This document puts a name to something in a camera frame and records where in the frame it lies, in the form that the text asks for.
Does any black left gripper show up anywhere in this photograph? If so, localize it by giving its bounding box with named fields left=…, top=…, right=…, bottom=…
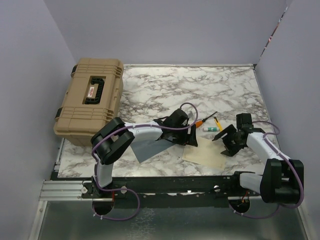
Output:
left=171, top=123, right=197, bottom=147

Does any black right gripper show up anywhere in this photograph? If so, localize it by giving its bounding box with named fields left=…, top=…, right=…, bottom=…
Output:
left=213, top=125, right=245, bottom=158

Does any white green glue stick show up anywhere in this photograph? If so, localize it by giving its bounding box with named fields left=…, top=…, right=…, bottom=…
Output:
left=203, top=127, right=220, bottom=132

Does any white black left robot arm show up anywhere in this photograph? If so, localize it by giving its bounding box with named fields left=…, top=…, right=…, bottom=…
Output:
left=90, top=108, right=198, bottom=198

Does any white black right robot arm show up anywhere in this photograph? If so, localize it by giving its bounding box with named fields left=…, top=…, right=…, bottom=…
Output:
left=213, top=113, right=304, bottom=208

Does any yellow utility knife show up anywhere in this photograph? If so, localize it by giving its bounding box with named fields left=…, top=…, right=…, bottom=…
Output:
left=214, top=117, right=223, bottom=132

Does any tan plastic tool case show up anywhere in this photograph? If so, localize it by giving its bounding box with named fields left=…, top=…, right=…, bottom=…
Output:
left=53, top=58, right=124, bottom=147

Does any orange handled screwdriver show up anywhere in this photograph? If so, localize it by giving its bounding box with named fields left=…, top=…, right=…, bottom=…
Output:
left=195, top=111, right=217, bottom=128

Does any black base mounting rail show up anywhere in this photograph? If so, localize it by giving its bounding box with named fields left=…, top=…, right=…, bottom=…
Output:
left=49, top=174, right=261, bottom=210

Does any aluminium extrusion rail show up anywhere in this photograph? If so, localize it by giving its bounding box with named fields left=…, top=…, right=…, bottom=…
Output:
left=39, top=180, right=112, bottom=202

